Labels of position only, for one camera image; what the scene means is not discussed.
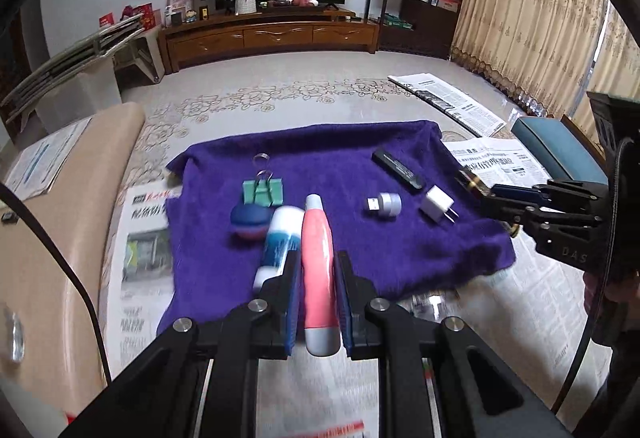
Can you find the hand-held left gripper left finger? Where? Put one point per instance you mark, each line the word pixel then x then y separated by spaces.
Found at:
pixel 292 303

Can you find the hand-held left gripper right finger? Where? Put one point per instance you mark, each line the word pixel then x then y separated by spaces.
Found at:
pixel 346 303

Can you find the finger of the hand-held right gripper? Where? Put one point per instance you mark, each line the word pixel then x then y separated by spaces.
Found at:
pixel 550 220
pixel 550 194

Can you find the pink tube with white cap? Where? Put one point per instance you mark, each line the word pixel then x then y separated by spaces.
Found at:
pixel 319 258

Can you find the white bottle with blue label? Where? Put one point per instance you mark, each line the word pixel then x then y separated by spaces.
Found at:
pixel 281 238

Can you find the gold and black lipstick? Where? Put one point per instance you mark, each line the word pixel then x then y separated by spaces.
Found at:
pixel 472 182

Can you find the blue and pink egg-shaped case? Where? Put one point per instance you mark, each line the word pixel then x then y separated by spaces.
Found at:
pixel 249 220

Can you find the small white round adapter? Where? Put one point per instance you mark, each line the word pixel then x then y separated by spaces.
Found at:
pixel 387 204

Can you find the green binder clip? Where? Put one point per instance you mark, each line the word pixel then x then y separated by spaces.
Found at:
pixel 262 193

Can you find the white charger plug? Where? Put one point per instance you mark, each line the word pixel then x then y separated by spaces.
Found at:
pixel 435 204

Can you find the black stick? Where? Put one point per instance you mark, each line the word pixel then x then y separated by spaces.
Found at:
pixel 399 169

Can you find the person's right hand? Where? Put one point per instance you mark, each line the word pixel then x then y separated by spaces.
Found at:
pixel 595 298

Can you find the teal cushioned chair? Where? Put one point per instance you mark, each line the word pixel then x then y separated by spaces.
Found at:
pixel 555 148

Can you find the folded newspaper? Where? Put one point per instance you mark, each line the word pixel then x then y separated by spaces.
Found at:
pixel 450 100

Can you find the purple towel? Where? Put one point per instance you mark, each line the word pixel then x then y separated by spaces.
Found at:
pixel 340 153

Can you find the beige patterned curtain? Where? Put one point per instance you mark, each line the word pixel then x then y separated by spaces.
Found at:
pixel 540 8

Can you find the beige side table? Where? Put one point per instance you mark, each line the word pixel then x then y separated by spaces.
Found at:
pixel 75 243

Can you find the wooden television cabinet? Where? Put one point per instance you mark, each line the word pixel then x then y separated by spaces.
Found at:
pixel 270 38

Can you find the clear drinking glass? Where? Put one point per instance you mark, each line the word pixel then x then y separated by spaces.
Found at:
pixel 12 335

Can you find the blue and white paper sheets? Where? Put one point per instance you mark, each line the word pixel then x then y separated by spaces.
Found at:
pixel 45 158

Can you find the white plastic stool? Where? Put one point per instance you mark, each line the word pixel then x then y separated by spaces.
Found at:
pixel 142 53

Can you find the tea set tray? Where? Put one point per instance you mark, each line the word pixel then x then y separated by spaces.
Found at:
pixel 295 0

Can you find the red gift boxes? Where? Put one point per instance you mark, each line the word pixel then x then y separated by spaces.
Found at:
pixel 132 15

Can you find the grey folded table stack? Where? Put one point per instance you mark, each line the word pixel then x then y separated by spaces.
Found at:
pixel 65 63

